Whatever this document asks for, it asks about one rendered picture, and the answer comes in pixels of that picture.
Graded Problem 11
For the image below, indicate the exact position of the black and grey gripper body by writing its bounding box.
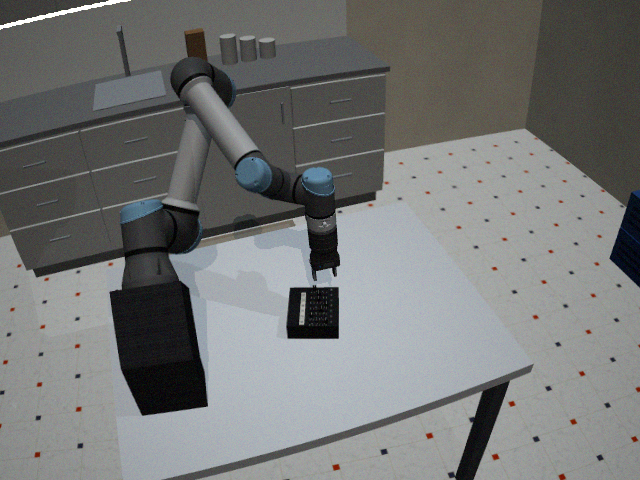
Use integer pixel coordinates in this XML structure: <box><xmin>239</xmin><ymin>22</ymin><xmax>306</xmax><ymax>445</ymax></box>
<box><xmin>305</xmin><ymin>210</ymin><xmax>340</xmax><ymax>271</ymax></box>

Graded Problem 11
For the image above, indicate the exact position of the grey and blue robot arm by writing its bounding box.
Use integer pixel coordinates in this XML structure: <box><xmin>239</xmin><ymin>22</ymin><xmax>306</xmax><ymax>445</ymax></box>
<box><xmin>120</xmin><ymin>57</ymin><xmax>335</xmax><ymax>289</ymax></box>

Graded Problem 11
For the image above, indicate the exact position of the black lighting desk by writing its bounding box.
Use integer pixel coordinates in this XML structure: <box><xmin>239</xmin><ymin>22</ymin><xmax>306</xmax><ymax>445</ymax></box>
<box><xmin>286</xmin><ymin>285</ymin><xmax>339</xmax><ymax>339</ymax></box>

